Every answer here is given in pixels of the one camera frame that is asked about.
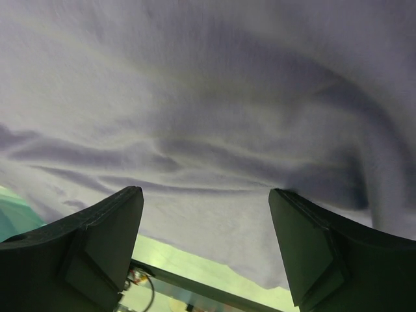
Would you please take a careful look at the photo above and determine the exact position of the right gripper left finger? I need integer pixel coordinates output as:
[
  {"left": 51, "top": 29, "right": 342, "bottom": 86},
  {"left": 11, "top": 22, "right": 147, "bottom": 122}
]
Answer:
[{"left": 1, "top": 187, "right": 144, "bottom": 311}]

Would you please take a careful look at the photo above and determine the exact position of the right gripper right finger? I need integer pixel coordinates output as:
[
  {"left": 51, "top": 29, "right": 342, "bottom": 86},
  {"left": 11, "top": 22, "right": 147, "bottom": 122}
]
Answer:
[{"left": 268, "top": 189, "right": 415, "bottom": 311}]

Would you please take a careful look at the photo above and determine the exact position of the purple t shirt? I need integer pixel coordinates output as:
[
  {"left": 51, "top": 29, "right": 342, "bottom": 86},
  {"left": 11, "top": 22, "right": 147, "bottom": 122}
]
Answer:
[{"left": 1, "top": 1, "right": 415, "bottom": 289}]

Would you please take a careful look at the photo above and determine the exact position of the teal transparent plastic bin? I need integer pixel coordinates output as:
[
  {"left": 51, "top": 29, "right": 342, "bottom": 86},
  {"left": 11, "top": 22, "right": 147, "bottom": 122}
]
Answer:
[{"left": 0, "top": 186, "right": 46, "bottom": 242}]

